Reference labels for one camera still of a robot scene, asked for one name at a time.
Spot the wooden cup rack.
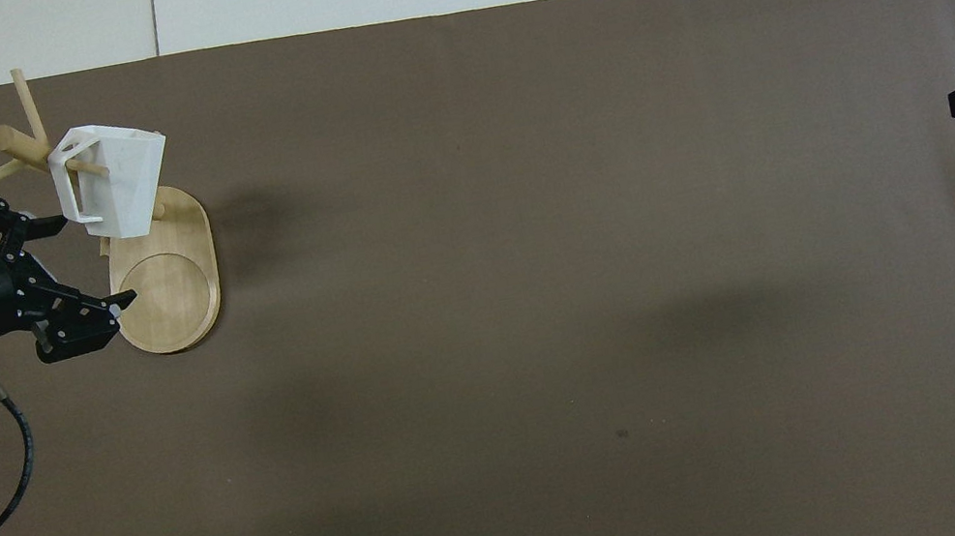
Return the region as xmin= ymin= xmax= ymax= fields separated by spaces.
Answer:
xmin=0 ymin=39 xmax=233 ymax=385

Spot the white plastic cup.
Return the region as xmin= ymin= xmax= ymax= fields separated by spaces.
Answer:
xmin=42 ymin=111 xmax=184 ymax=252

